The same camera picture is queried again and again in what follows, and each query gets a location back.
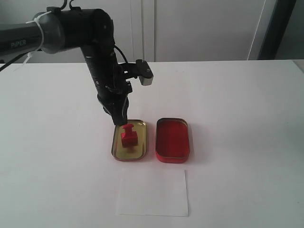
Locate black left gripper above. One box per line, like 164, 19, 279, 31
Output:
96, 81, 133, 125

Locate red stamp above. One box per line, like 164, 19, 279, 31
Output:
121, 123, 138, 148

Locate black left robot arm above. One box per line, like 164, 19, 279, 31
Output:
0, 7, 132, 126

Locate red ink pad tin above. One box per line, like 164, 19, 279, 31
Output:
155, 118, 190, 164

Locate gold tin lid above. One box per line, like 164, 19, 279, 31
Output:
111, 119, 148, 161

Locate white cabinet doors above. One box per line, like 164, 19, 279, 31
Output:
0, 0, 276, 64

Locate white paper sheet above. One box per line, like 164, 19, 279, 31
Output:
116, 168, 189, 217

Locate white zip tie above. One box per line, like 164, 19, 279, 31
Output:
12, 11, 50, 66

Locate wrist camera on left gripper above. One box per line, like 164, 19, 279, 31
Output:
118, 59, 154, 86

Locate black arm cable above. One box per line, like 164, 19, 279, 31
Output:
114, 45, 130, 65

